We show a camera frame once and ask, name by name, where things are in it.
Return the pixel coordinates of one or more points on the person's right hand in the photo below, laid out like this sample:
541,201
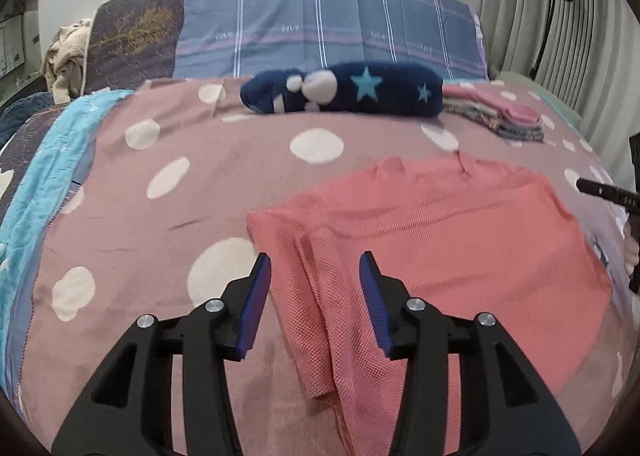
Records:
631,251

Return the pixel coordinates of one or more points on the light blue blanket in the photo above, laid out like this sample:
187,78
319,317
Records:
45,161

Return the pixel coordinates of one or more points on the salmon pink sweater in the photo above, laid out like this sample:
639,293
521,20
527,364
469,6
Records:
450,236

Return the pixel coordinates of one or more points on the navy star fleece garment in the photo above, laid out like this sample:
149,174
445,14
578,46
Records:
400,104

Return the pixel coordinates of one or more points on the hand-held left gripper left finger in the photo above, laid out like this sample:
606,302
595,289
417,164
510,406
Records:
255,301

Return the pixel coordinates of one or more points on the beige clothes pile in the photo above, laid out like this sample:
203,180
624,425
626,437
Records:
65,51

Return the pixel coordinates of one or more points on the dark tree-print pillow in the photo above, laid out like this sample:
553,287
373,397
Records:
135,36

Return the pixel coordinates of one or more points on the dark blue knit blanket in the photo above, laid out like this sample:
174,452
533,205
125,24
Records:
25,111

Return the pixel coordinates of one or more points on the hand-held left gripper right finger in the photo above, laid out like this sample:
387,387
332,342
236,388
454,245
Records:
375,301

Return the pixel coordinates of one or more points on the pink folded garment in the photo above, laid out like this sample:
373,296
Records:
520,114

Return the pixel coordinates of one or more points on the white pleated curtain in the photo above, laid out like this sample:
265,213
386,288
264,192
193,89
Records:
600,61

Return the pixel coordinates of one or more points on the arched wall mirror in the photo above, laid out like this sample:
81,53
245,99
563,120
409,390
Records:
15,51

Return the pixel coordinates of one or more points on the blue plaid pillow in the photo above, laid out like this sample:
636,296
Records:
300,11

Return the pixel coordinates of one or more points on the blue-grey patterned folded garment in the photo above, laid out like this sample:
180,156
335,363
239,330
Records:
515,132

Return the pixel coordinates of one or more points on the pink polka-dot bedspread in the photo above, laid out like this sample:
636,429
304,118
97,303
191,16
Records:
150,236

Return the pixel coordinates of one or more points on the green pillow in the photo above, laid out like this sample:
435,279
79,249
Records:
550,91

